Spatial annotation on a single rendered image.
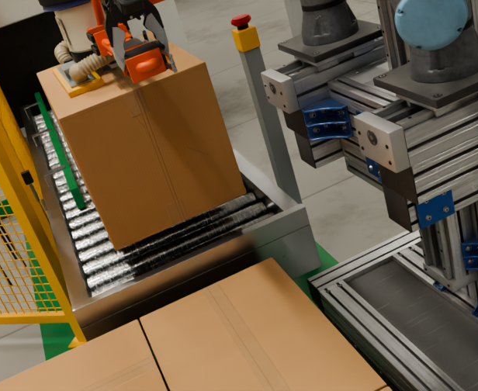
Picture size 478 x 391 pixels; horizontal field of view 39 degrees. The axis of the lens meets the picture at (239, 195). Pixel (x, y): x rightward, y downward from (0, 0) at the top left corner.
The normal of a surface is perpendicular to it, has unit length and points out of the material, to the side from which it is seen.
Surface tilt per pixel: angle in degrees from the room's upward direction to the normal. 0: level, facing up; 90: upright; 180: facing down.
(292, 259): 90
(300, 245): 90
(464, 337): 0
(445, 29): 97
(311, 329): 0
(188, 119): 90
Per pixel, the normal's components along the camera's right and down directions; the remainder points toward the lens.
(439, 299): -0.27, -0.85
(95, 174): 0.35, 0.35
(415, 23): -0.22, 0.62
